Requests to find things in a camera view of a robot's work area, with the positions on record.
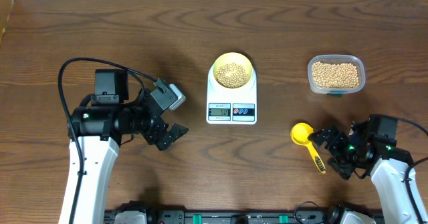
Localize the yellow plastic measuring scoop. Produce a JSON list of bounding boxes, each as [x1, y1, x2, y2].
[[290, 122, 326, 174]]

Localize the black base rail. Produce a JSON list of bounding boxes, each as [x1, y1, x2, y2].
[[102, 201, 386, 224]]

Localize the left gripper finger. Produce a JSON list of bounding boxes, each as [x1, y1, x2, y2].
[[154, 132, 175, 151], [169, 124, 189, 140]]

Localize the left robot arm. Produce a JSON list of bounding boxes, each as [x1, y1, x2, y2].
[[60, 90, 189, 223]]

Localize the pale yellow bowl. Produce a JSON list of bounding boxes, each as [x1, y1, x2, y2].
[[213, 52, 253, 86]]

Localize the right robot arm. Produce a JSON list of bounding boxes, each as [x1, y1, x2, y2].
[[308, 114, 427, 223]]

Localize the left black cable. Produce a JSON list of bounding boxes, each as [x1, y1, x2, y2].
[[57, 57, 158, 224]]

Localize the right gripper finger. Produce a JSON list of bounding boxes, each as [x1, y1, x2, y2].
[[328, 157, 355, 180], [308, 126, 340, 148]]

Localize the clear plastic container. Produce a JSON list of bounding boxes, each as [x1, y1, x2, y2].
[[308, 54, 366, 95]]

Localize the soybeans in bowl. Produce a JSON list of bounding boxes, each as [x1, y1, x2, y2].
[[215, 62, 249, 88]]

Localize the white digital kitchen scale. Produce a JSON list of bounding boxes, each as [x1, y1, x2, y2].
[[206, 64, 257, 125]]

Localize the soybeans in container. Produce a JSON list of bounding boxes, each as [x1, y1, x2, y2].
[[312, 62, 360, 89]]

